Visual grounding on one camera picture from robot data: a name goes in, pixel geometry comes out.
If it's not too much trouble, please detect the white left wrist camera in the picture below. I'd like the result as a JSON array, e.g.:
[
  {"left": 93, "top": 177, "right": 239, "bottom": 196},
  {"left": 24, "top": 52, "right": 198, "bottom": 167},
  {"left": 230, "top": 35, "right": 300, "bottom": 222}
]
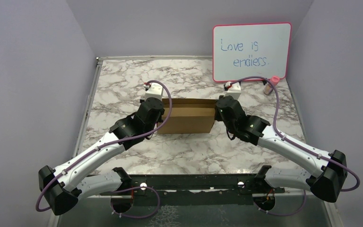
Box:
[{"left": 144, "top": 82, "right": 164, "bottom": 101}]

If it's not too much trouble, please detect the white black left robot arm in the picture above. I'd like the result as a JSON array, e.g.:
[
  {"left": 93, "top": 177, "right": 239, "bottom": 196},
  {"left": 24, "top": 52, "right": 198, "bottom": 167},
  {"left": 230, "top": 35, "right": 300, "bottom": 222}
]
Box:
[{"left": 35, "top": 97, "right": 164, "bottom": 216}]

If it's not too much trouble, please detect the pink lidded marker jar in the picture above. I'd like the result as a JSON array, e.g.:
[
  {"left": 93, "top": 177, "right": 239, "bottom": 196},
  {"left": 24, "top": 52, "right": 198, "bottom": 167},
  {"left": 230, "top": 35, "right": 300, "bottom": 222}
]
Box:
[{"left": 263, "top": 76, "right": 280, "bottom": 96}]

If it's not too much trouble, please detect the pink framed whiteboard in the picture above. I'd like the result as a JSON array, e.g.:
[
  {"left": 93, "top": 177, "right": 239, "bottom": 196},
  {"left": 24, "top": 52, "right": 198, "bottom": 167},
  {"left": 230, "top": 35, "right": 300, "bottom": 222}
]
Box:
[{"left": 212, "top": 22, "right": 292, "bottom": 82}]

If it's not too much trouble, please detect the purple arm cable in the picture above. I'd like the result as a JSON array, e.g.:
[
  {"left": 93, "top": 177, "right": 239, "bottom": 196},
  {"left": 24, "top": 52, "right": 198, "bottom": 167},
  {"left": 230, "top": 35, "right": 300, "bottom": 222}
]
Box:
[
  {"left": 225, "top": 76, "right": 361, "bottom": 218},
  {"left": 35, "top": 79, "right": 173, "bottom": 219}
]

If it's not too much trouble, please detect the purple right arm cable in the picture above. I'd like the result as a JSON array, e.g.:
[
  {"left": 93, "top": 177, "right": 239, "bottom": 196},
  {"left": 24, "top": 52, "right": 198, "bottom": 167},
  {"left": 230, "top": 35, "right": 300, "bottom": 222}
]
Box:
[{"left": 225, "top": 76, "right": 361, "bottom": 218}]

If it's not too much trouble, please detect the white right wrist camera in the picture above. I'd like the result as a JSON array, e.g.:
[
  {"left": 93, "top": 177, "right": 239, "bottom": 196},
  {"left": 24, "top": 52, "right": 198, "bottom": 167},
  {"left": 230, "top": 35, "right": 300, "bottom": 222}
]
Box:
[{"left": 224, "top": 81, "right": 242, "bottom": 100}]

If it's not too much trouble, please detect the aluminium front frame rail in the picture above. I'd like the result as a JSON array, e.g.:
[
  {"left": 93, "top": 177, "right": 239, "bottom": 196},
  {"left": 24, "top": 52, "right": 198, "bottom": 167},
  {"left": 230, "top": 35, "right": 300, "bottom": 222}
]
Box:
[{"left": 47, "top": 175, "right": 345, "bottom": 227}]

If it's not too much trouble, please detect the brown cardboard box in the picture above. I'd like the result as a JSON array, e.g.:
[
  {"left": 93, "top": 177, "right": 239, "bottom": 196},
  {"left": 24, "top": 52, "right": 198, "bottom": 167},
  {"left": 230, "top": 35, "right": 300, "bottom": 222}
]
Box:
[{"left": 157, "top": 98, "right": 216, "bottom": 134}]

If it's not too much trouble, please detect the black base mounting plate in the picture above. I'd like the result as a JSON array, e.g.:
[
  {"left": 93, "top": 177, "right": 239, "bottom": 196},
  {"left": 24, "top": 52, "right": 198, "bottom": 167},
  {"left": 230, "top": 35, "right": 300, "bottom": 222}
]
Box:
[{"left": 85, "top": 173, "right": 284, "bottom": 208}]

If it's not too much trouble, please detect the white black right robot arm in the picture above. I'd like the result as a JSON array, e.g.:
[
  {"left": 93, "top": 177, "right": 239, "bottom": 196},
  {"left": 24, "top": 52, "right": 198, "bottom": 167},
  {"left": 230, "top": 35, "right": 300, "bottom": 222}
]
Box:
[{"left": 215, "top": 96, "right": 348, "bottom": 202}]

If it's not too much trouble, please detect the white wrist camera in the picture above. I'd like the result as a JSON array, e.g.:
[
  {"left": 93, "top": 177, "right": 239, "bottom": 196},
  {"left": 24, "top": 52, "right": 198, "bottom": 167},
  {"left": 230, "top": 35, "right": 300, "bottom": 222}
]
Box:
[
  {"left": 144, "top": 82, "right": 164, "bottom": 101},
  {"left": 224, "top": 81, "right": 242, "bottom": 100}
]

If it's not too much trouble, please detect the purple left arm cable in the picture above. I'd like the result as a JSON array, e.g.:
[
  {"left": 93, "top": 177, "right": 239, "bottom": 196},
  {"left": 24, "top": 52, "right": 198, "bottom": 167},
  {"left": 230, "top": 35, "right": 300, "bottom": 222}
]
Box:
[{"left": 35, "top": 79, "right": 173, "bottom": 219}]

